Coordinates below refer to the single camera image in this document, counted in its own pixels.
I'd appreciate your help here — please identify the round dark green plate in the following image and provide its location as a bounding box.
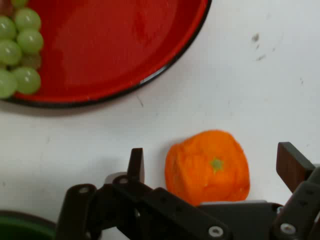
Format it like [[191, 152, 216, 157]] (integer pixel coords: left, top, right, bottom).
[[0, 210, 57, 240]]

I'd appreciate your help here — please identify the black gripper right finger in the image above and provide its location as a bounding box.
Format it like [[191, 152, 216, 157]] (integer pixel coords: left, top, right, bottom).
[[272, 141, 320, 240]]

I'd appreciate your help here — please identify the orange toy mandarin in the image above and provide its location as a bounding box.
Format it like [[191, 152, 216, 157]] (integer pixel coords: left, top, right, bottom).
[[164, 129, 251, 207]]

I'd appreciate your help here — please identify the round red plate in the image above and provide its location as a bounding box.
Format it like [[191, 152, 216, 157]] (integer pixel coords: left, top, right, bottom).
[[0, 0, 213, 109]]

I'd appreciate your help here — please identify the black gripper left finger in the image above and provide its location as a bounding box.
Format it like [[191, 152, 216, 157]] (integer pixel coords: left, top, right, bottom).
[[55, 147, 234, 240]]

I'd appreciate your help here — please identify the green toy grape bunch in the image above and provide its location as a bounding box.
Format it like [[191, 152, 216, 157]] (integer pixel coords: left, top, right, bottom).
[[0, 0, 45, 100]]

